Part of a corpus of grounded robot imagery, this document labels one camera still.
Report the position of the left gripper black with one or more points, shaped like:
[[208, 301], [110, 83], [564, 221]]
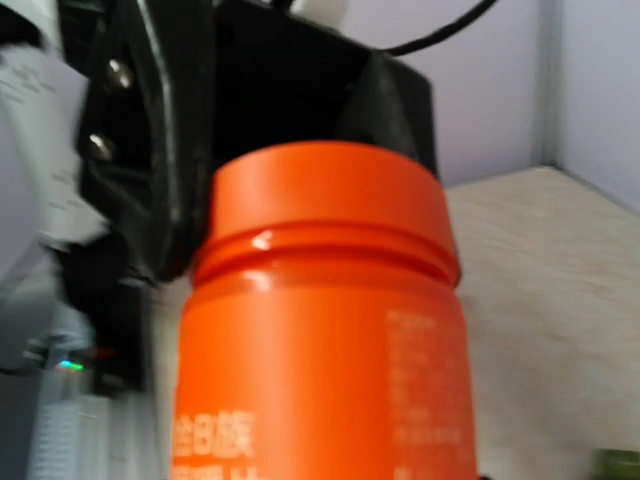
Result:
[[231, 116]]

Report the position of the red pill bottle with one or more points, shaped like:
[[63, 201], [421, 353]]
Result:
[[323, 338]]

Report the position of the green pill organizer box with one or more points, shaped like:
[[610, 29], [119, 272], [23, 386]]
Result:
[[611, 464]]

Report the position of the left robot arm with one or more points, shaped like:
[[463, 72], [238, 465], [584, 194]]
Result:
[[46, 48]]

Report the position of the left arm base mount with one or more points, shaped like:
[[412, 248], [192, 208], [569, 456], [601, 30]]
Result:
[[96, 282]]

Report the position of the left aluminium corner post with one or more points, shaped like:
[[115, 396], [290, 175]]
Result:
[[589, 72]]

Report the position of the aluminium front frame rail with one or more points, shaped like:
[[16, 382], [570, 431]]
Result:
[[79, 434]]

